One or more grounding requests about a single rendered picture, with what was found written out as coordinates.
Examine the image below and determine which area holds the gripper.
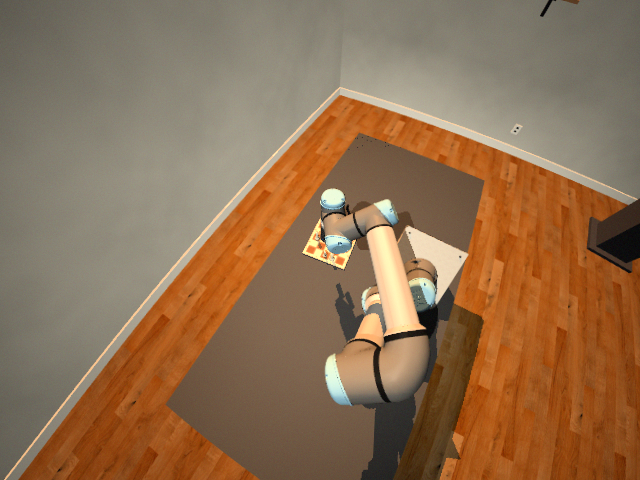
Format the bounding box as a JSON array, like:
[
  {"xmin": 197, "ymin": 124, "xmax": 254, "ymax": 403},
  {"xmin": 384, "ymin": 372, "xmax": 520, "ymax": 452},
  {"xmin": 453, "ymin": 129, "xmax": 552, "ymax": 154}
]
[{"xmin": 320, "ymin": 204, "xmax": 352, "ymax": 244}]

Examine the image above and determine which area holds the orange and brown chessboard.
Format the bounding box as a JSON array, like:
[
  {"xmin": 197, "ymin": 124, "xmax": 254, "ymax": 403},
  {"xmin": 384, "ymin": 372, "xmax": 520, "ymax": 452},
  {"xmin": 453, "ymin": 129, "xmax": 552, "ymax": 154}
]
[{"xmin": 302, "ymin": 219, "xmax": 356, "ymax": 269}]

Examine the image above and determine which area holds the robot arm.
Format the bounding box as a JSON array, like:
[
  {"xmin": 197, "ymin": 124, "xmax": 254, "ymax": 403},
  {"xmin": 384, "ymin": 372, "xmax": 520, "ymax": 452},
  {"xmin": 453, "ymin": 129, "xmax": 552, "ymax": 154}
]
[{"xmin": 320, "ymin": 189, "xmax": 437, "ymax": 406}]

